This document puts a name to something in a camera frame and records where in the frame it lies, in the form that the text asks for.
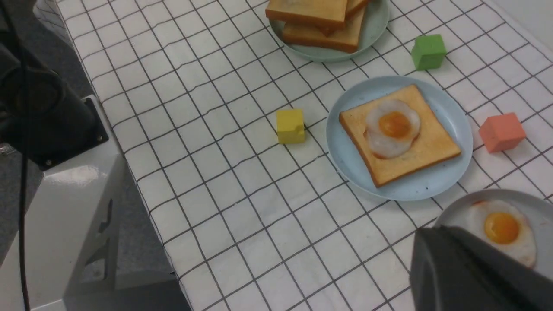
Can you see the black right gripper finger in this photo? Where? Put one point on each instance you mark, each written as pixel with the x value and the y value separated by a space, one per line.
pixel 452 270

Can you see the toast slice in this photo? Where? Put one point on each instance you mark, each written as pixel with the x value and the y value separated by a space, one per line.
pixel 433 144
pixel 323 13
pixel 346 40

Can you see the fried egg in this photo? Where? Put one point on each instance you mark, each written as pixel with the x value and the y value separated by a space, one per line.
pixel 504 227
pixel 391 128

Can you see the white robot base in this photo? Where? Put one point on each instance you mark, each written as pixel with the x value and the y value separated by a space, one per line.
pixel 71 242

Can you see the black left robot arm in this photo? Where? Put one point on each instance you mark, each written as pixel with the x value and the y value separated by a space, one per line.
pixel 41 116

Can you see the grey plate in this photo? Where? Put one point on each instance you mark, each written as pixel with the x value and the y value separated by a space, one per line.
pixel 537 211

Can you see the light blue plate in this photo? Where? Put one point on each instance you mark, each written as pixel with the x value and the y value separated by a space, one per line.
pixel 422 184

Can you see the orange cube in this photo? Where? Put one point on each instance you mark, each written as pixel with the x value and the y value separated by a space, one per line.
pixel 501 132

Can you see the yellow cube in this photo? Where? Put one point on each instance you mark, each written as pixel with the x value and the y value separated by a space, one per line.
pixel 290 126

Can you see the green cube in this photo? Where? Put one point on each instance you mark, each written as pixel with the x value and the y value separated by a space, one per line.
pixel 428 52

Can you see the green plate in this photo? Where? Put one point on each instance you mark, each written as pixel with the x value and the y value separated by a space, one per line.
pixel 374 25

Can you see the white grid tablecloth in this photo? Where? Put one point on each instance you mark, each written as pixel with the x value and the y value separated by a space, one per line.
pixel 191 89

